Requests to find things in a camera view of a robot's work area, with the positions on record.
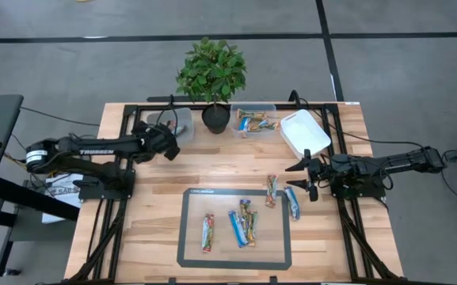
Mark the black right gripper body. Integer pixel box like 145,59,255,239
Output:
305,149,334,202

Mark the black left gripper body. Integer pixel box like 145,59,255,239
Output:
131,120,169,162

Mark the multicolour granola bar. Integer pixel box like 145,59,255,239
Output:
239,199,252,233

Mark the chocolate chip granola bar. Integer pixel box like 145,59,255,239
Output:
201,213,215,254
265,174,279,209

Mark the orange peanut butter granola bar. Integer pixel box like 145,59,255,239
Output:
249,120,280,133
237,108,268,120

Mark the white plastic bin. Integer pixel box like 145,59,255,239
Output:
279,108,332,162

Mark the grey translucent plastic bin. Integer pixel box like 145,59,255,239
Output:
147,107,195,148

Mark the clear plastic bin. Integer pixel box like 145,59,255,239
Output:
230,101,279,139

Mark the black plant pot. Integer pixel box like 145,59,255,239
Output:
201,102,231,135

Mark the green patterned snack bar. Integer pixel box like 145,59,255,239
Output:
246,209,259,248

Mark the black-edged silicone baking mat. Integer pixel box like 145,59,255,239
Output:
176,188,292,272

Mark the green leafy artificial plant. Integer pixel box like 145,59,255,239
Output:
175,36,248,105

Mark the white paper sheet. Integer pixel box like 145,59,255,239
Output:
41,173,85,225

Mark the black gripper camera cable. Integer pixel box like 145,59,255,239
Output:
154,93,180,134

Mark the black power cable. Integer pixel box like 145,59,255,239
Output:
288,89,425,148

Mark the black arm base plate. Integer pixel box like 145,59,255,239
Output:
72,168,136,201
330,173,387,200

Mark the black floor cable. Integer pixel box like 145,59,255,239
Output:
20,105,101,127

